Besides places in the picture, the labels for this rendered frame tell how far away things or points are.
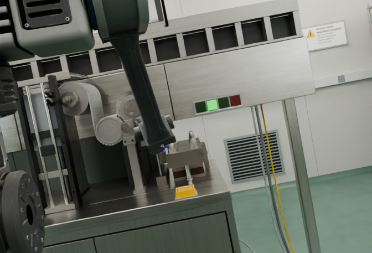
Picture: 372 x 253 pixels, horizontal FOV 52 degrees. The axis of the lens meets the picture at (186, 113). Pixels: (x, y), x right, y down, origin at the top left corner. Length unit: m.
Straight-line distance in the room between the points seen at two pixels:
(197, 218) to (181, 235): 0.09
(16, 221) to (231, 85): 1.55
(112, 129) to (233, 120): 2.81
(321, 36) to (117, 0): 4.11
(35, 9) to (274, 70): 1.59
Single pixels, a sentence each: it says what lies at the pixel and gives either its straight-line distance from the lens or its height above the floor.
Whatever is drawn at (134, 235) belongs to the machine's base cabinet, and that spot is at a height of 0.80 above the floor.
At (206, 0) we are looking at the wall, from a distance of 4.43.
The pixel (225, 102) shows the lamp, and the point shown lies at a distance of 1.98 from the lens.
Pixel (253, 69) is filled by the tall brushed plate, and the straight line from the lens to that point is 2.01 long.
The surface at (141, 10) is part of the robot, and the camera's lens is 0.59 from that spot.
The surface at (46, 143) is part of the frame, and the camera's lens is 1.65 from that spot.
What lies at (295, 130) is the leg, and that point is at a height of 0.95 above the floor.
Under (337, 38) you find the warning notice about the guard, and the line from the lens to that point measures 4.67.
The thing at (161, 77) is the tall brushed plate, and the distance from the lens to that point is 1.97.
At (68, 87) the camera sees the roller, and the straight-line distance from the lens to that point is 1.72.
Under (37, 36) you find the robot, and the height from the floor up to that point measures 1.38.
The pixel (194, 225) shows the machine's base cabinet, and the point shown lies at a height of 0.79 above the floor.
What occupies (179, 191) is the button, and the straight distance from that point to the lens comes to 1.42.
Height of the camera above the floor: 1.27
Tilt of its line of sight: 3 degrees down
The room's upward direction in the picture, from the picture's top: 11 degrees counter-clockwise
